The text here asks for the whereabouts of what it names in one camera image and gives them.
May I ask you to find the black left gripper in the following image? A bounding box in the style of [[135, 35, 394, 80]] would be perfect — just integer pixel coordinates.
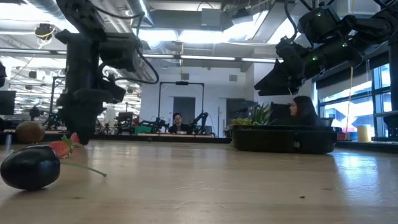
[[57, 88, 108, 146]]

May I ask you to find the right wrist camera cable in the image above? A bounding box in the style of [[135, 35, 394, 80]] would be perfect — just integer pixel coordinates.
[[284, 0, 312, 41]]

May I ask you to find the person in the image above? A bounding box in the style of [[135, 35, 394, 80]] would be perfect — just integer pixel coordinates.
[[288, 95, 326, 127], [167, 112, 192, 134]]

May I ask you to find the small red toy strawberry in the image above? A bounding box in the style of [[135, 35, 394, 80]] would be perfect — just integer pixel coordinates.
[[48, 134, 75, 159]]

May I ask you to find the black desk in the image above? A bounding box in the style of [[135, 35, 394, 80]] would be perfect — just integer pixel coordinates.
[[374, 109, 398, 141]]

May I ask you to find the potted succulent plant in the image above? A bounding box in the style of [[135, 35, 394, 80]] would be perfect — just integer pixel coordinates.
[[231, 103, 275, 126]]

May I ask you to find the black flat monitor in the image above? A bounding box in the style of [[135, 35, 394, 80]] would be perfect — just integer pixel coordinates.
[[269, 102, 293, 126], [0, 90, 16, 116]]

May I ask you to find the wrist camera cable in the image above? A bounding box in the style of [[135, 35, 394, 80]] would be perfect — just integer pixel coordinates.
[[93, 4, 160, 85], [284, 0, 312, 41]]

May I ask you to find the brown kiwi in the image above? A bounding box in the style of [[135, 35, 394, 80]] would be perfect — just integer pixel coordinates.
[[15, 121, 46, 144]]

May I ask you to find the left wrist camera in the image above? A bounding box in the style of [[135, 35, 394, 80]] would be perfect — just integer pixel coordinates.
[[99, 76, 127, 103]]

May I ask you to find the black cherry with green stem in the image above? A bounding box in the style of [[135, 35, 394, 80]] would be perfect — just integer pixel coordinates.
[[0, 145, 108, 192]]

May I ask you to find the black plastic tupperware container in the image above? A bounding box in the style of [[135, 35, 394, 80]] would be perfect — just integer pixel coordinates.
[[229, 124, 343, 155]]

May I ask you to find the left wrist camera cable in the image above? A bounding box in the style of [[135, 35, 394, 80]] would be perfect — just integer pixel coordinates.
[[93, 4, 160, 85]]

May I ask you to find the long ceiling light strip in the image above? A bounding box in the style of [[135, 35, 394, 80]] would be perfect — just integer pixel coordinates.
[[141, 53, 282, 64]]

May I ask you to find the yellow hanging strap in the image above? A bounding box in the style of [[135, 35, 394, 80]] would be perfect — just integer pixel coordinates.
[[346, 67, 355, 131]]

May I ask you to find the black camera gantry frame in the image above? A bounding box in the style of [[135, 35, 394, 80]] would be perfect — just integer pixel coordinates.
[[158, 81, 205, 125], [51, 77, 68, 125]]

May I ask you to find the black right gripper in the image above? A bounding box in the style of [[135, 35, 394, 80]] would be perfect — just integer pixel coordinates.
[[254, 35, 312, 96]]

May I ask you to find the black pole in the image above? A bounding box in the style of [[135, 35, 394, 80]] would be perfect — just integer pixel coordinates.
[[386, 40, 398, 141]]

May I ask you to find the yellow cylinder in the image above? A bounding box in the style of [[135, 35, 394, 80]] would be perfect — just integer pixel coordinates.
[[356, 124, 373, 143]]

